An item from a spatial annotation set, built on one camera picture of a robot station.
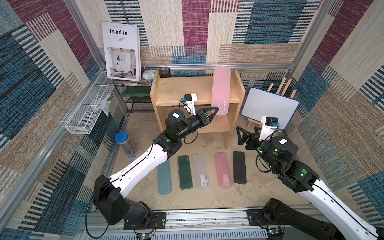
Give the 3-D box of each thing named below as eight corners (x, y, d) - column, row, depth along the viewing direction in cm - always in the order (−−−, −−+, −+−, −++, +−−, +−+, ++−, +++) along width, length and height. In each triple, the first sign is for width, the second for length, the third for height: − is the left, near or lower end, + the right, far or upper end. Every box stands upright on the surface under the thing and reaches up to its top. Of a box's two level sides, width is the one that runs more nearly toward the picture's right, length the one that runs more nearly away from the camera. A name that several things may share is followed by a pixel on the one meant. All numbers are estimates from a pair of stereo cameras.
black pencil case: (233, 183, 88) (234, 180, 85) (232, 153, 100) (234, 150, 97) (245, 184, 87) (247, 182, 84) (243, 154, 99) (244, 151, 96)
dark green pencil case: (181, 189, 85) (180, 188, 83) (177, 157, 97) (177, 156, 96) (193, 187, 85) (193, 186, 84) (188, 156, 98) (188, 154, 96)
